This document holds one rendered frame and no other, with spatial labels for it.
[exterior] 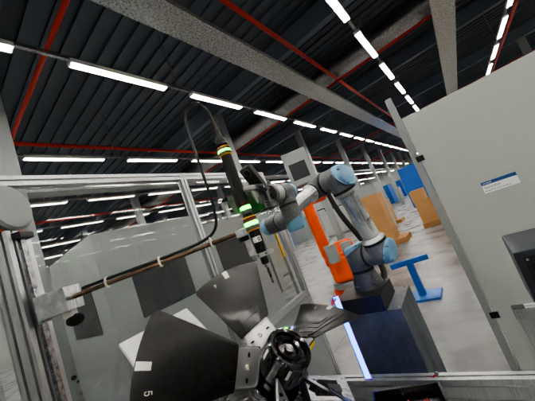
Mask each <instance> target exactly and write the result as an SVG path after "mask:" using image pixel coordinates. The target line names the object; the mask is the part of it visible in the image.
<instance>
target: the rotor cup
mask: <svg viewBox="0 0 535 401"><path fill-rule="evenodd" d="M286 345H292V347H293V349H294V350H293V352H289V351H287V349H286ZM267 350H268V353H267V355H266V357H265V359H264V354H265V352H266V351H267ZM310 361H311V352H310V348H309V346H308V344H307V343H306V341H305V340H304V339H303V338H302V337H301V336H300V335H299V334H297V333H296V332H294V331H292V330H290V329H285V328H279V329H275V330H273V331H272V332H271V333H270V334H269V336H268V338H267V340H266V342H265V344H264V346H263V348H262V350H261V352H260V370H259V380H258V384H257V387H250V389H251V391H252V393H253V395H254V396H255V397H256V398H257V399H258V400H259V401H275V382H274V377H276V379H278V380H279V382H280V383H281V385H282V387H283V389H284V391H285V394H286V396H287V398H288V401H295V399H296V397H297V395H298V393H299V381H300V380H301V379H302V377H303V375H304V373H305V372H306V370H307V368H308V367H309V365H310ZM288 372H292V373H291V375H290V377H289V379H288V380H285V379H286V377H287V374H288Z"/></svg>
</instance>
